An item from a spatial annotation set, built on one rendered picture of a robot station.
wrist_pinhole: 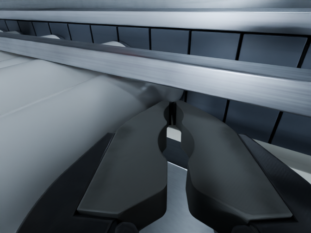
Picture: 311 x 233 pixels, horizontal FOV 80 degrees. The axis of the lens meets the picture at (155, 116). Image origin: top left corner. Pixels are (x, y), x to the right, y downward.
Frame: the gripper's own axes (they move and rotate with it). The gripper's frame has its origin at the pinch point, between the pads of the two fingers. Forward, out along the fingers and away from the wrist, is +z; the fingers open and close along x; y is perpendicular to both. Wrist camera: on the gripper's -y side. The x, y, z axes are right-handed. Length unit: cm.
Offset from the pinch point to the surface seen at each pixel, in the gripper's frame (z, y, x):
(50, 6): 22.6, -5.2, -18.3
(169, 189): 6.1, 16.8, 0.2
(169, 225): 6.0, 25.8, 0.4
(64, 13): 13.4, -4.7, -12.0
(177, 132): 1.9, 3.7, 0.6
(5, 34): 5.1, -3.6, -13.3
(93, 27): 10.8, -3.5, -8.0
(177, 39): 5.9, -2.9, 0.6
